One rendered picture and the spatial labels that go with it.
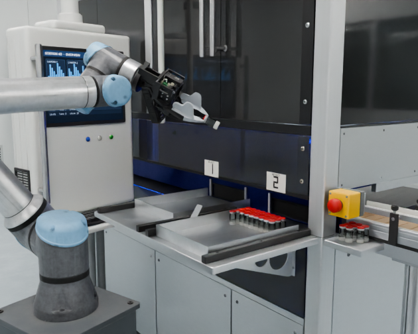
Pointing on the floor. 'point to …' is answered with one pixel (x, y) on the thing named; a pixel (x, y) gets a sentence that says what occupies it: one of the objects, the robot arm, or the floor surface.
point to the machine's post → (324, 160)
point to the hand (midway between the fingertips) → (201, 118)
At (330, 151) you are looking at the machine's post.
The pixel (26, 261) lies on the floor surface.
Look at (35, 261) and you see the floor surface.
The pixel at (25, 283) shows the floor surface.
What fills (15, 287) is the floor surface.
